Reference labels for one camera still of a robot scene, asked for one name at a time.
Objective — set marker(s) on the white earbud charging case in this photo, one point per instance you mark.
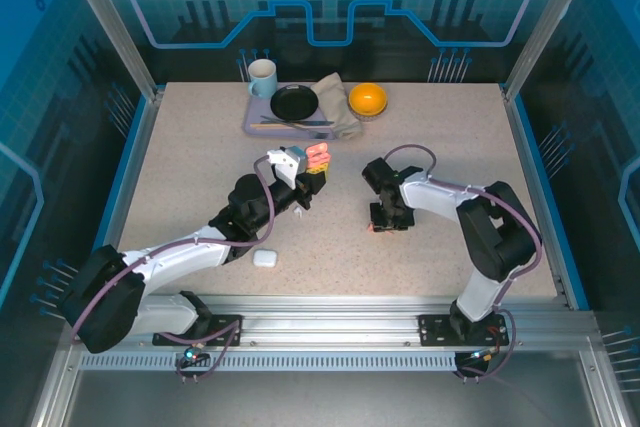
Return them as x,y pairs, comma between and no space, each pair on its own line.
265,257

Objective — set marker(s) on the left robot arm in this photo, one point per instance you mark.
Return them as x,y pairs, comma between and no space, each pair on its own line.
190,259

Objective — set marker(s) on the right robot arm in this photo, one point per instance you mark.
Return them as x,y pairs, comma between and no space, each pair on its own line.
435,197

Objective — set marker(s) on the chopsticks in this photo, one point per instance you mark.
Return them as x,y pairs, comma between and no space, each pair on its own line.
320,122

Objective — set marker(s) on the folded grey-green cloth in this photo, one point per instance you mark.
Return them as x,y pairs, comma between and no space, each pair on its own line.
340,107

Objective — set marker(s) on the black plate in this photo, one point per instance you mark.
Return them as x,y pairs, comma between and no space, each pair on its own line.
294,103

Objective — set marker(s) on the patterned bowl yellow inside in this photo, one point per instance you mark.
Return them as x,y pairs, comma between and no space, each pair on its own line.
367,99

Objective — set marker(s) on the lavender serving tray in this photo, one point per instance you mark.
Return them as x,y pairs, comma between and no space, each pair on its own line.
257,114

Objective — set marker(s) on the light blue mug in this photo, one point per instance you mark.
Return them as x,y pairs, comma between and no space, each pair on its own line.
262,77

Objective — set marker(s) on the blue table edge strip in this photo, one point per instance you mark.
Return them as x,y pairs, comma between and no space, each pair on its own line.
547,197
116,202

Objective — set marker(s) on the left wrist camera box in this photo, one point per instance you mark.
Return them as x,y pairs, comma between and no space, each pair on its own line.
289,167

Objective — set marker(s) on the aluminium front rail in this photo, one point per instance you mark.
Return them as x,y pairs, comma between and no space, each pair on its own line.
330,322

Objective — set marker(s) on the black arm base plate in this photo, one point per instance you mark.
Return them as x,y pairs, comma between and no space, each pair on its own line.
230,329
430,329

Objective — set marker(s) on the aluminium frame post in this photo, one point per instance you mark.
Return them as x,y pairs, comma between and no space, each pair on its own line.
550,22
115,32

